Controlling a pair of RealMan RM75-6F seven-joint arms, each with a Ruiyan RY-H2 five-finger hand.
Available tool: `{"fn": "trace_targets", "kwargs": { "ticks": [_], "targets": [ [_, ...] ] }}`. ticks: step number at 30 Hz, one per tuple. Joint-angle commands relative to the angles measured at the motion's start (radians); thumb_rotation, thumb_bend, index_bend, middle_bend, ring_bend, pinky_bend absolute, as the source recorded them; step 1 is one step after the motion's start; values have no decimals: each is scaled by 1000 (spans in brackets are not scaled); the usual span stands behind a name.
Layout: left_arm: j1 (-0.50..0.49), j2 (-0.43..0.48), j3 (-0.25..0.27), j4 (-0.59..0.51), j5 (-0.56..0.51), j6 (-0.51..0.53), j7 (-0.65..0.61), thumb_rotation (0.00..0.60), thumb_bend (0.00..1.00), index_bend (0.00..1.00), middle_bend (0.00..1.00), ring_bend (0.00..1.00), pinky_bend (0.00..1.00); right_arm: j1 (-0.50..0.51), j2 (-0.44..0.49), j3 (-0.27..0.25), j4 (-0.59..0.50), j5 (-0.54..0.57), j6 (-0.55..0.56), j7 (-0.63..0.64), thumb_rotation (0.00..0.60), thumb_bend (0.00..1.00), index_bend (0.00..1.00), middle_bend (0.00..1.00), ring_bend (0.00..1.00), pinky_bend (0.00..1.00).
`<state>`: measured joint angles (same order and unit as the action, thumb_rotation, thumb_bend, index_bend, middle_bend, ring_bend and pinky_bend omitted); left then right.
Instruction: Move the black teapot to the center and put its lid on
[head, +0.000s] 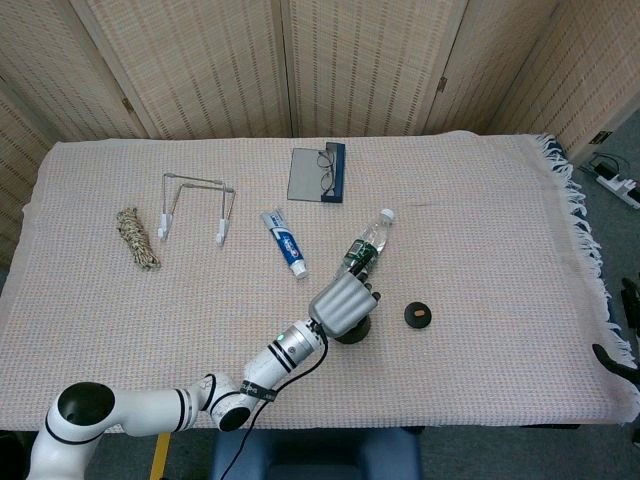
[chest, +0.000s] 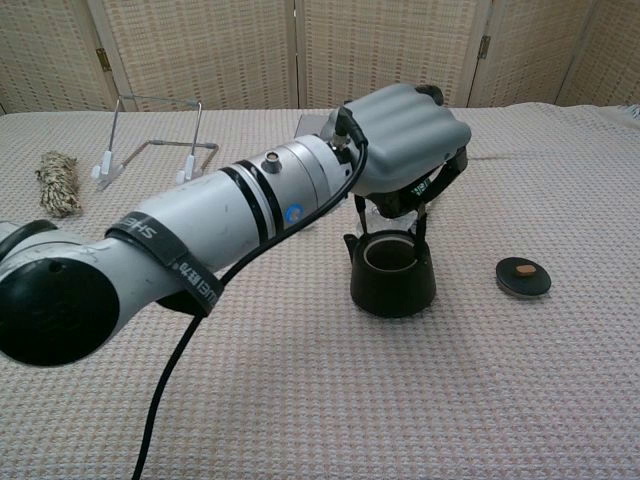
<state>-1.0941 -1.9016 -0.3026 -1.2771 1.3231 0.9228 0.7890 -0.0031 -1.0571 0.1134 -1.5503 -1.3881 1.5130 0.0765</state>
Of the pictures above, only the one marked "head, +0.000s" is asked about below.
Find yellow floor tape strip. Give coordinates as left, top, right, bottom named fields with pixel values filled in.
left=149, top=432, right=172, bottom=480

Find black teapot lid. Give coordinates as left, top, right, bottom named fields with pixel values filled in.
left=404, top=301, right=434, bottom=330

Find blue robot base seat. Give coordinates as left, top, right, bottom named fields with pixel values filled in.
left=210, top=427, right=424, bottom=480

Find beige braided rope bundle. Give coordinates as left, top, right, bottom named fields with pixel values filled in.
left=116, top=207, right=163, bottom=272

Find white power strip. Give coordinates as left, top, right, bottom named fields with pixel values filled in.
left=587, top=153, right=640, bottom=210

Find black cast iron teapot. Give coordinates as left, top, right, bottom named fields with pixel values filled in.
left=332, top=312, right=374, bottom=346

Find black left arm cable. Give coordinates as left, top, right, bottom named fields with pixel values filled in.
left=218, top=335, right=330, bottom=480

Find pink waffle tablecloth with fringe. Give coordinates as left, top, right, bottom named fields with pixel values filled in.
left=0, top=130, right=640, bottom=434

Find blue white toothpaste tube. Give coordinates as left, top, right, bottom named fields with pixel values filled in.
left=260, top=209, right=310, bottom=280

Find metal wire book stand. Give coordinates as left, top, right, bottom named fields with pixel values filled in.
left=156, top=172, right=237, bottom=248

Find woven bamboo folding screen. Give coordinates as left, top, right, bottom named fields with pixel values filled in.
left=0, top=0, right=640, bottom=266

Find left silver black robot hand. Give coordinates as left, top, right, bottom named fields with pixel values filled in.
left=308, top=264, right=384, bottom=337

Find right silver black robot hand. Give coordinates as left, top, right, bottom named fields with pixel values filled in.
left=592, top=277, right=640, bottom=386

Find thin-framed eyeglasses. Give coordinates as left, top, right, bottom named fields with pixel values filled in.
left=316, top=149, right=337, bottom=198

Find clear plastic water bottle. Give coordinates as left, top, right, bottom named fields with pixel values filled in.
left=333, top=208, right=397, bottom=282

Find open blue glasses case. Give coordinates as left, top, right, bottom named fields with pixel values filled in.
left=286, top=141, right=347, bottom=205

